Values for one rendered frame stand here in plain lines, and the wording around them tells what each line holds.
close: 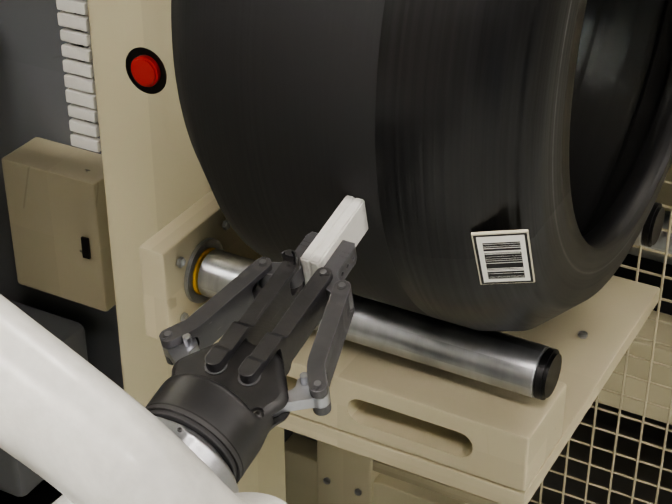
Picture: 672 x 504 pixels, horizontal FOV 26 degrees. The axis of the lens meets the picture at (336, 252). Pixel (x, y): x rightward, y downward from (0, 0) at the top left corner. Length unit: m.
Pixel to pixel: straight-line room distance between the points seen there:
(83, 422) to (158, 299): 0.67
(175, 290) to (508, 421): 0.32
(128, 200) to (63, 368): 0.79
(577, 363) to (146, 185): 0.45
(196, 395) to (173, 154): 0.52
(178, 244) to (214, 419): 0.43
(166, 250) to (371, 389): 0.22
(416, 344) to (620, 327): 0.29
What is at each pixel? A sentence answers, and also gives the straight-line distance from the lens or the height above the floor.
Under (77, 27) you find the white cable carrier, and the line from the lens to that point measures 1.41.
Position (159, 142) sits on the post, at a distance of 1.39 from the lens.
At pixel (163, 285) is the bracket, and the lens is 1.31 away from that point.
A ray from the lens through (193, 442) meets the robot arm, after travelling 0.88.
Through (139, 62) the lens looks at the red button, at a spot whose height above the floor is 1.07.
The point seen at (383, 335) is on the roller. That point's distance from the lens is 1.25.
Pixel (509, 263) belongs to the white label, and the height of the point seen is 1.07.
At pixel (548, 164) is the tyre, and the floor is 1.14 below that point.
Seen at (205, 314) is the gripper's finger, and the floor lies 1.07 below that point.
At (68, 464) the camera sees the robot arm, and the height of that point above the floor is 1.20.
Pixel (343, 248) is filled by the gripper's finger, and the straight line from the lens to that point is 1.01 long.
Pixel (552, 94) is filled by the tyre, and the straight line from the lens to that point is 1.00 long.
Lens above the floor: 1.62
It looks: 31 degrees down
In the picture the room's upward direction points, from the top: straight up
